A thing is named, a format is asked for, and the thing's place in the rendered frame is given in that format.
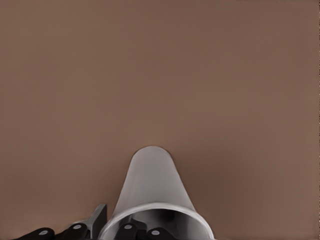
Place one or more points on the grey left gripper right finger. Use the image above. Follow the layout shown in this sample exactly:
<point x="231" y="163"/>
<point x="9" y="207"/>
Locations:
<point x="128" y="231"/>

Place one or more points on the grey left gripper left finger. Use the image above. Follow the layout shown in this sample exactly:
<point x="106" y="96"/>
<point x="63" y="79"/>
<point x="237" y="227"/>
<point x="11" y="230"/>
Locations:
<point x="98" y="218"/>

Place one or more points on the white IKEA cup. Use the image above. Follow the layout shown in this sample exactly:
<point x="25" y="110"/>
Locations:
<point x="153" y="182"/>

